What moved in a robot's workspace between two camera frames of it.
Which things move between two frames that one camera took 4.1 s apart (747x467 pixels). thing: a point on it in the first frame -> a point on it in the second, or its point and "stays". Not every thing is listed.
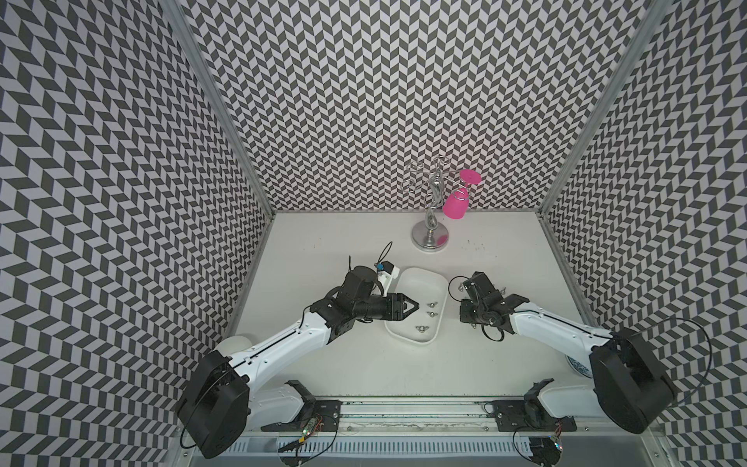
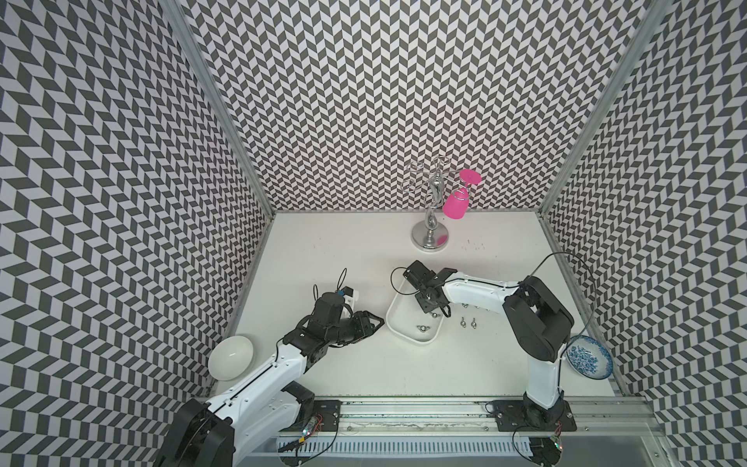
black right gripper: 464,311 -> 424,304
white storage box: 429,287 stays
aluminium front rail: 374,415 stays
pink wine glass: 456,203 stays
